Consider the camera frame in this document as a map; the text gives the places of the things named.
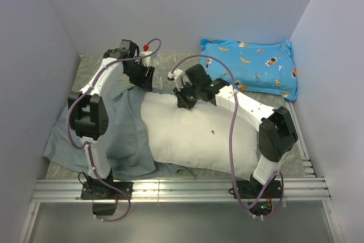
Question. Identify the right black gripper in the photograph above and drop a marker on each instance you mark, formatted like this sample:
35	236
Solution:
182	102

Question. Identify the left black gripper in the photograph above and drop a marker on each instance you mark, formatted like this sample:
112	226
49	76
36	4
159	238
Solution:
144	82

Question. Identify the white pillow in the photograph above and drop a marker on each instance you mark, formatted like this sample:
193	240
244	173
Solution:
204	137

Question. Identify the grey-blue pillowcase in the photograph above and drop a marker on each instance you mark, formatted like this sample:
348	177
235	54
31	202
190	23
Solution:
126	143

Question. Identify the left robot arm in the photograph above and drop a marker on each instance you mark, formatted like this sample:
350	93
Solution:
87	114

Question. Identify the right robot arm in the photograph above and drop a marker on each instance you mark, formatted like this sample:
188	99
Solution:
276	130

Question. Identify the blue cartoon print pillow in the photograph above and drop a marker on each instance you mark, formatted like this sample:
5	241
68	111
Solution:
256	67

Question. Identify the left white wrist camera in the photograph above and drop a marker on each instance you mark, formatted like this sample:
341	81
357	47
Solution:
145	56

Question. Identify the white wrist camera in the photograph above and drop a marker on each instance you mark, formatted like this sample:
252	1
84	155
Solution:
145	56
179	78

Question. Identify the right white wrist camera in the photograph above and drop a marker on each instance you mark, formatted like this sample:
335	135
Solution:
179	78

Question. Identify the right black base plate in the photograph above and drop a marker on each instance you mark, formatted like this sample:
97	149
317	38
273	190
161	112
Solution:
272	196

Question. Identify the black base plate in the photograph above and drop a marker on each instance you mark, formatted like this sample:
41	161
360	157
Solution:
105	195
272	196

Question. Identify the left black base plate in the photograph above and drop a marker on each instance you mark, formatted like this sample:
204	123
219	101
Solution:
105	195

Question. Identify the right side aluminium rail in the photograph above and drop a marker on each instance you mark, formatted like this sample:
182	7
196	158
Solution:
305	158

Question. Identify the aluminium mounting rail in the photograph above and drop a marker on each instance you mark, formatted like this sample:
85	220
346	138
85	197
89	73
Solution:
179	191

